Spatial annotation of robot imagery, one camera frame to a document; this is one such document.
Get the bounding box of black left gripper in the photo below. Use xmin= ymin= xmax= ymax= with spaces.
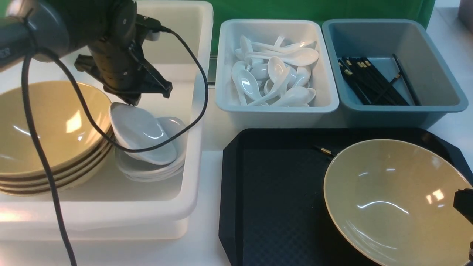
xmin=74 ymin=15 xmax=173 ymax=106

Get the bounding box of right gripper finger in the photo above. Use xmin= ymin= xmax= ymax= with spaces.
xmin=454 ymin=188 xmax=473 ymax=224

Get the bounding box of white square sauce dish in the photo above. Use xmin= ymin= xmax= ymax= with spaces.
xmin=109 ymin=102 xmax=177 ymax=165

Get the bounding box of beige noodle bowl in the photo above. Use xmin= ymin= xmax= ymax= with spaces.
xmin=324 ymin=139 xmax=473 ymax=266

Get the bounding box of black chopstick gold band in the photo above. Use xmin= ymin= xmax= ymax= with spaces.
xmin=313 ymin=145 xmax=337 ymax=158

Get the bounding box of white ceramic soup spoon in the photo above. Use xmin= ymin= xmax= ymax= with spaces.
xmin=248 ymin=56 xmax=292 ymax=106

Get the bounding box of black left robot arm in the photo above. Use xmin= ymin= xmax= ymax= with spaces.
xmin=0 ymin=0 xmax=173 ymax=106

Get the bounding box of top stacked beige bowl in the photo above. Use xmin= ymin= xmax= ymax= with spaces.
xmin=0 ymin=81 xmax=106 ymax=180

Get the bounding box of stacked beige bowl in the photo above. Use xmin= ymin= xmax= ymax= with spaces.
xmin=0 ymin=135 xmax=114 ymax=191
xmin=1 ymin=122 xmax=112 ymax=195
xmin=0 ymin=142 xmax=114 ymax=196
xmin=0 ymin=81 xmax=106 ymax=180

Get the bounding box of bottom stacked beige bowl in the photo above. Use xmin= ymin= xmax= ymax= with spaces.
xmin=0 ymin=142 xmax=114 ymax=196

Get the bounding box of stack of white dishes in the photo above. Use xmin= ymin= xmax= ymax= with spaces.
xmin=111 ymin=117 xmax=187 ymax=182

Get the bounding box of large white plastic tub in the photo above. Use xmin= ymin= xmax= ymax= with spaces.
xmin=1 ymin=0 xmax=214 ymax=241

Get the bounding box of single black chopstick in bin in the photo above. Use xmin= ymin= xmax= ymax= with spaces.
xmin=392 ymin=54 xmax=421 ymax=106

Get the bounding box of bundle of black chopsticks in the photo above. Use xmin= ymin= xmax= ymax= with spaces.
xmin=337 ymin=56 xmax=409 ymax=106

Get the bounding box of pile of white spoons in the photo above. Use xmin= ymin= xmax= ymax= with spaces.
xmin=231 ymin=35 xmax=316 ymax=106

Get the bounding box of white spoon bin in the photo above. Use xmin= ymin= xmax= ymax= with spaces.
xmin=215 ymin=20 xmax=340 ymax=129

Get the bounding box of grey-blue chopstick bin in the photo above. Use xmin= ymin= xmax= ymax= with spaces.
xmin=322 ymin=19 xmax=469 ymax=129

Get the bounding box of black serving tray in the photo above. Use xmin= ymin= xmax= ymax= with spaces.
xmin=218 ymin=128 xmax=472 ymax=266

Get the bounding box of green backdrop cloth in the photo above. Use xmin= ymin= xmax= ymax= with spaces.
xmin=0 ymin=0 xmax=436 ymax=56

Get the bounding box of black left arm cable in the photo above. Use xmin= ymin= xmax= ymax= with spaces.
xmin=21 ymin=15 xmax=209 ymax=266

